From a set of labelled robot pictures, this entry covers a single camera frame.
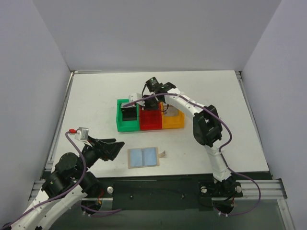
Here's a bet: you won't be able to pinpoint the beige leather card holder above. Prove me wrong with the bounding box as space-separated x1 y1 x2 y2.
127 147 167 169

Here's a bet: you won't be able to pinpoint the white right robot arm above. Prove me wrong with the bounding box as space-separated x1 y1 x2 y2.
143 77 235 196

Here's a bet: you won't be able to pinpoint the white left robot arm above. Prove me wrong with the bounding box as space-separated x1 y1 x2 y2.
2 137 125 230

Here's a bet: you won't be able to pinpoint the cards in green bin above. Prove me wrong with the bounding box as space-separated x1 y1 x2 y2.
120 103 137 121

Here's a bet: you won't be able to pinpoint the red plastic bin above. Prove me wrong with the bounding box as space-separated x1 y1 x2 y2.
139 105 162 131

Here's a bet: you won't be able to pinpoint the green plastic bin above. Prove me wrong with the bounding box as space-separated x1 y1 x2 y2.
116 99 140 132

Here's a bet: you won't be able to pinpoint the yellow plastic bin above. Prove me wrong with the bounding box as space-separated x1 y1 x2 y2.
160 103 185 129

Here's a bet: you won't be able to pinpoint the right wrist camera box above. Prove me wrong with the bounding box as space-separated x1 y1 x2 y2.
128 93 145 107

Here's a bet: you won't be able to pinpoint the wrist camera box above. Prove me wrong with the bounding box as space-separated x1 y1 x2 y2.
75 127 89 143
128 93 145 107

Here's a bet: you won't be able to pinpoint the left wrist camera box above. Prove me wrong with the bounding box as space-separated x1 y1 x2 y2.
75 127 89 143

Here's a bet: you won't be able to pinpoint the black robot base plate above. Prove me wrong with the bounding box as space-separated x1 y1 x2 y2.
79 174 243 214

